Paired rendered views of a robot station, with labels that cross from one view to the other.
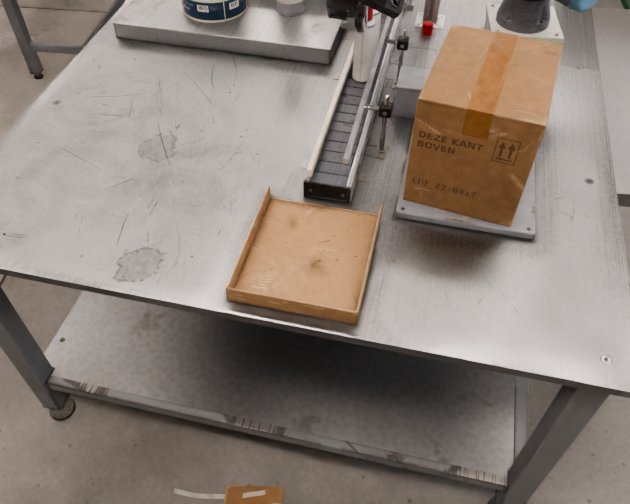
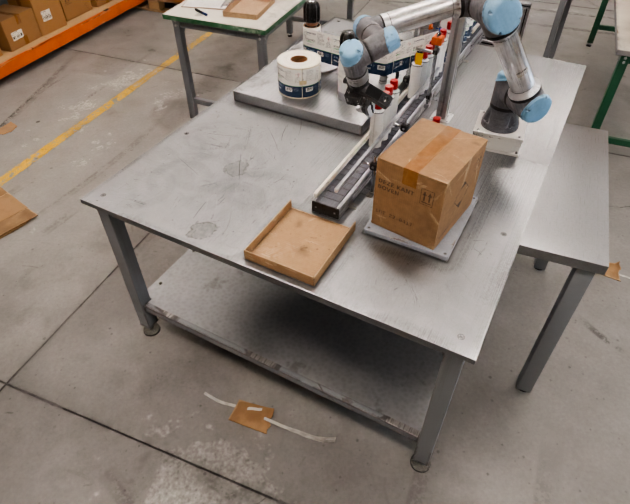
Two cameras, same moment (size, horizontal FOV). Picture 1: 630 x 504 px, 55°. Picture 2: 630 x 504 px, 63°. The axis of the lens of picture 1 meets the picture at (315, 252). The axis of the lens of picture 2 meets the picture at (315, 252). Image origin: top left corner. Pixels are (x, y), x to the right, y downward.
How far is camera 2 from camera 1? 58 cm
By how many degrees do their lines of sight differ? 12
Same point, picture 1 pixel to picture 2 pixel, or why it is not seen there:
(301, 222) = (304, 224)
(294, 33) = (343, 112)
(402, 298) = (348, 277)
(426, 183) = (383, 213)
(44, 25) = (208, 87)
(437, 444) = (378, 399)
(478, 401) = (417, 380)
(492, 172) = (420, 210)
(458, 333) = (373, 303)
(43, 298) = (159, 260)
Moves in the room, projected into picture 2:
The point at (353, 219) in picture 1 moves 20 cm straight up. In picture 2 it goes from (336, 228) to (338, 182)
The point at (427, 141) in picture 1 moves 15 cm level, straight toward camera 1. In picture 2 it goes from (383, 185) to (363, 211)
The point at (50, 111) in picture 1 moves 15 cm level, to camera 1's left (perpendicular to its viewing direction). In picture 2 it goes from (181, 138) to (150, 133)
